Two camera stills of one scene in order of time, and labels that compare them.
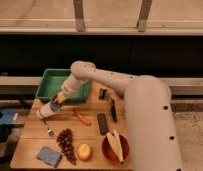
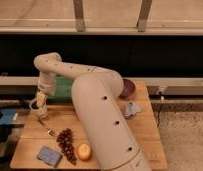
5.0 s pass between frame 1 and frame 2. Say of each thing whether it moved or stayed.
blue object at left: stayed
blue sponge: stayed
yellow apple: stayed
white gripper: moved
